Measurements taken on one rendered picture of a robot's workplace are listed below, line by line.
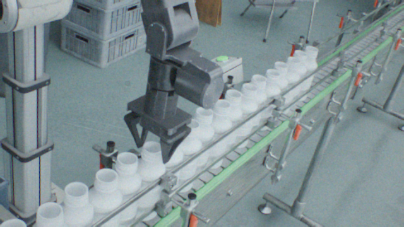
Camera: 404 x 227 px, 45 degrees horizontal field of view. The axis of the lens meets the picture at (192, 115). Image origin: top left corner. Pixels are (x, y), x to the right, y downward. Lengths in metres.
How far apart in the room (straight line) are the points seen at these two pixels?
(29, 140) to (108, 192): 0.81
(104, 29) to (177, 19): 2.68
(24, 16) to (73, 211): 0.67
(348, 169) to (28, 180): 2.03
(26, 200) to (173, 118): 0.99
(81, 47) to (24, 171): 2.06
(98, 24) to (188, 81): 2.71
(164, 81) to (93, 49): 2.76
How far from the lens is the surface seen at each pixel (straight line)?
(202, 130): 1.04
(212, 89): 0.76
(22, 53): 1.46
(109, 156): 1.00
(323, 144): 2.25
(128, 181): 0.88
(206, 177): 1.12
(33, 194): 1.75
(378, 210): 2.93
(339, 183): 2.99
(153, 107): 0.83
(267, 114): 1.29
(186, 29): 0.77
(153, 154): 0.89
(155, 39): 0.76
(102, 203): 0.84
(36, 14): 1.37
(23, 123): 1.57
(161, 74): 0.79
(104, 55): 3.52
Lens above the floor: 1.71
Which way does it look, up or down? 32 degrees down
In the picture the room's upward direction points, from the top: 11 degrees clockwise
